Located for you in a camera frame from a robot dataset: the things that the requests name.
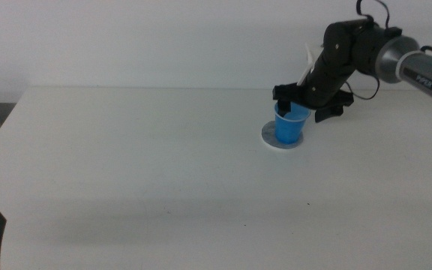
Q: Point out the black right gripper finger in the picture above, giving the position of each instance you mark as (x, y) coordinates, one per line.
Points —
(284, 108)
(328, 113)

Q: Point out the blue plastic cup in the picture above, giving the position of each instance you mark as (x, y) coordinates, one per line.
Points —
(287, 131)

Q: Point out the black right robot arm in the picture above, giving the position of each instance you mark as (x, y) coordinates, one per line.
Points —
(422, 75)

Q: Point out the round grey cup mat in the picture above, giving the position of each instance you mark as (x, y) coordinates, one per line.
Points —
(268, 137)

